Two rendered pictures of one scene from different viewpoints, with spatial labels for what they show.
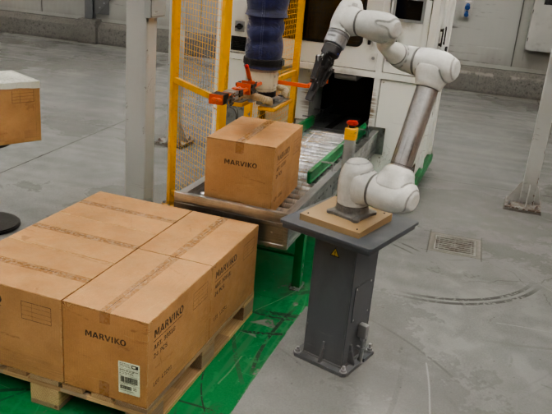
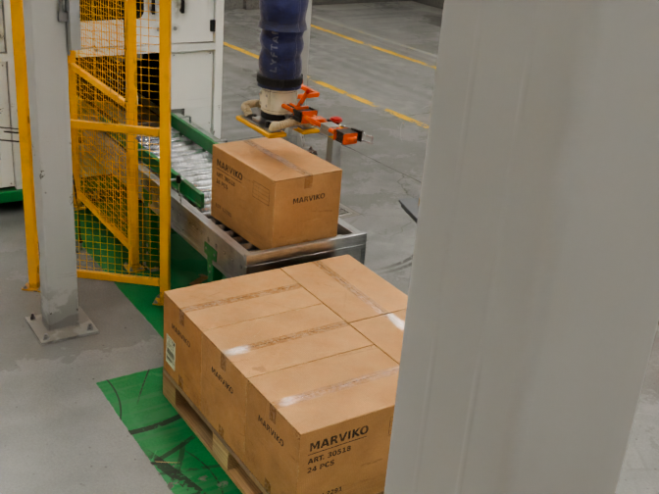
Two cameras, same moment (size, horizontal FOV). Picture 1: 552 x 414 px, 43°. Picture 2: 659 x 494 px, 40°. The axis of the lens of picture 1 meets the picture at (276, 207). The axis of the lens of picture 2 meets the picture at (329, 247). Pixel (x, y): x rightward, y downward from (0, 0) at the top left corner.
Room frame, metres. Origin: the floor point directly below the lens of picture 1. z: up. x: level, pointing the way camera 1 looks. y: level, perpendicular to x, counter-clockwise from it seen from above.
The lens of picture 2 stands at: (1.02, 3.47, 2.45)
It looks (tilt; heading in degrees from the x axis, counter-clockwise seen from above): 24 degrees down; 308
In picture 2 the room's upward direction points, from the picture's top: 5 degrees clockwise
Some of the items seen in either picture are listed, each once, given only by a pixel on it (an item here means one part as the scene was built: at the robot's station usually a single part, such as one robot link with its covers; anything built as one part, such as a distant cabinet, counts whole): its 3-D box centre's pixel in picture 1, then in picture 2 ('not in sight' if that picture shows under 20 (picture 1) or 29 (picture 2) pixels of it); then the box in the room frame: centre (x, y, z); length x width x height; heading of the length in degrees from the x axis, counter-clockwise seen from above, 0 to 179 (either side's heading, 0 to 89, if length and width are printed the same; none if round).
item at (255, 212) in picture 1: (231, 207); (307, 248); (3.63, 0.25, 0.58); 0.70 x 0.03 x 0.06; 72
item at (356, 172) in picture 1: (356, 181); not in sight; (3.13, -0.37, 0.95); 0.18 x 0.16 x 0.22; 52
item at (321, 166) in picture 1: (345, 149); (219, 147); (5.00, -0.48, 0.60); 1.60 x 0.10 x 0.09; 162
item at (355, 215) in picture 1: (354, 206); not in sight; (3.16, -0.38, 0.81); 0.22 x 0.18 x 0.06; 141
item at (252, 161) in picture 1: (255, 163); (274, 193); (3.96, 0.15, 0.75); 0.60 x 0.40 x 0.40; 165
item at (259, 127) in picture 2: (245, 96); (261, 123); (4.00, 0.23, 1.13); 0.34 x 0.10 x 0.05; 163
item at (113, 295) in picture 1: (119, 280); (325, 368); (3.09, 0.74, 0.34); 1.20 x 1.00 x 0.40; 162
